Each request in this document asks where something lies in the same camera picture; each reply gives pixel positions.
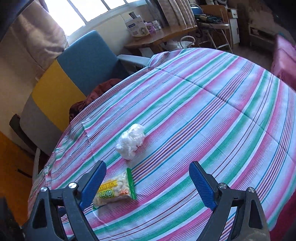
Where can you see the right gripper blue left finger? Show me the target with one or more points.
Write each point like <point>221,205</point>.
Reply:
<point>58,214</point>

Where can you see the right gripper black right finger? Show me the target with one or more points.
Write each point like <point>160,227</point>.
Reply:
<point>249,220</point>

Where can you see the green yellow snack bag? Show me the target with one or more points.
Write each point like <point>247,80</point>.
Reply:
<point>118,187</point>

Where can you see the white plastic bag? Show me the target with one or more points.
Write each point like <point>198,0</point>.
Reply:
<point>129,141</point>

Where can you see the orange wooden wardrobe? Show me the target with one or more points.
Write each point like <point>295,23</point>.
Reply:
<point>16,178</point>

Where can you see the dark red cloth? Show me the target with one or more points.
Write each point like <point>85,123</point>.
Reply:
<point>102,88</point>

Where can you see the striped bed sheet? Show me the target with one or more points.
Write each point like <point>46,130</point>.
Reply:
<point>232,116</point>

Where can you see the pink bedding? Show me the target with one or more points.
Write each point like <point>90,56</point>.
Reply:
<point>284,65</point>

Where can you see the grey yellow blue armchair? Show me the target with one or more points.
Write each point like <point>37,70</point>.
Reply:
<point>85,64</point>

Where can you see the pink curtain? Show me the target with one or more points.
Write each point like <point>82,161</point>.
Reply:
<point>39,34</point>

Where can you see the wooden desk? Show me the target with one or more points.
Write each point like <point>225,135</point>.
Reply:
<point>154,40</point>

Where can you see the white appliance box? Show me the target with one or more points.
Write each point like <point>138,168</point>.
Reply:
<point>136,26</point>

